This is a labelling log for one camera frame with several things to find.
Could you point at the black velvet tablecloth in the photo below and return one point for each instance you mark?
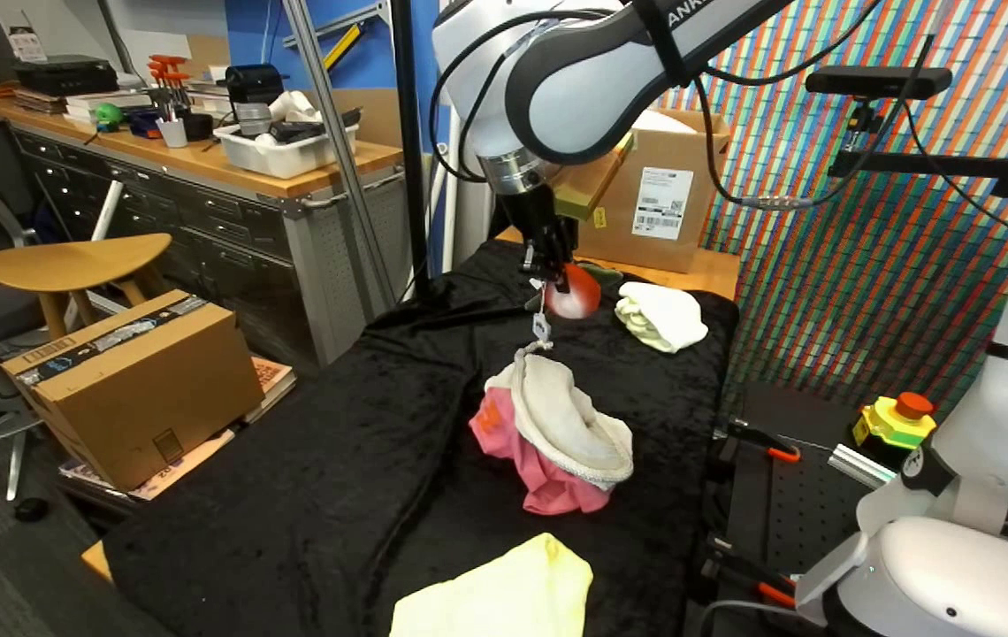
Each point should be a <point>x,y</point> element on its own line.
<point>311,472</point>

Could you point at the pink cloth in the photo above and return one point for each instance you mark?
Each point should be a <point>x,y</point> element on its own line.
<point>530,472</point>

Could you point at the white plastic bin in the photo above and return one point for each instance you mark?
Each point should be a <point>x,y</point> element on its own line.
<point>275,150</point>

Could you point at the yellow red emergency stop button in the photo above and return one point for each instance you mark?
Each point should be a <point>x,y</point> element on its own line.
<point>893,423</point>

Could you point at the white Franka Panda arm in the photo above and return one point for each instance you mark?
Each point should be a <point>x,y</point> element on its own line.
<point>595,84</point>

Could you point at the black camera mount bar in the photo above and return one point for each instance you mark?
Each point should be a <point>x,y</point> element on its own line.
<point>939,165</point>

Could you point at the orange wooden board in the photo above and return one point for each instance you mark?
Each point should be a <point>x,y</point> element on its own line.
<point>708,274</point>

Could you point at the wooden-top workbench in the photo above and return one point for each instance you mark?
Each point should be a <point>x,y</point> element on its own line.
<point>169,153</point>

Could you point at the silver metal cylinder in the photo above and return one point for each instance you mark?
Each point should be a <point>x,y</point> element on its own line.
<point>861,466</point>

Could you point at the colourful striped backdrop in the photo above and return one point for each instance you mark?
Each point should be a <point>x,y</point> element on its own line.
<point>869,283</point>

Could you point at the wooden stool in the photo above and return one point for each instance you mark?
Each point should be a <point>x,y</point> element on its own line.
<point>80,264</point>

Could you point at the small green object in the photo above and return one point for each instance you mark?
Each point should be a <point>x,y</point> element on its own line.
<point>106,114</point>

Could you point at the yellow cloth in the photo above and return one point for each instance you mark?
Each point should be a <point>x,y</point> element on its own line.
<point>504,595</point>

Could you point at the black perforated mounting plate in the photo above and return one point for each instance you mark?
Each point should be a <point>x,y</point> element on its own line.
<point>795,514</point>

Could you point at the black vertical pole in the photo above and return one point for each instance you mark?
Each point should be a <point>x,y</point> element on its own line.
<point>409,153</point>

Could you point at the black flat case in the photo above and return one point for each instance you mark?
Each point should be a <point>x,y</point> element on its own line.
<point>64,77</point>

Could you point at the cream cloth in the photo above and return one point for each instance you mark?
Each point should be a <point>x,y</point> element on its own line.
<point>662,315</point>

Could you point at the silver metal pole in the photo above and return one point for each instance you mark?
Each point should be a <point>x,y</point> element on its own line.
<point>336,153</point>

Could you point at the cardboard box with black tape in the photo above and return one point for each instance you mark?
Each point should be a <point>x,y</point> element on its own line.
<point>130,392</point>

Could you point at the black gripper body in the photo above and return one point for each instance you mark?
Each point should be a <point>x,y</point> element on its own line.
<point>538,218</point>

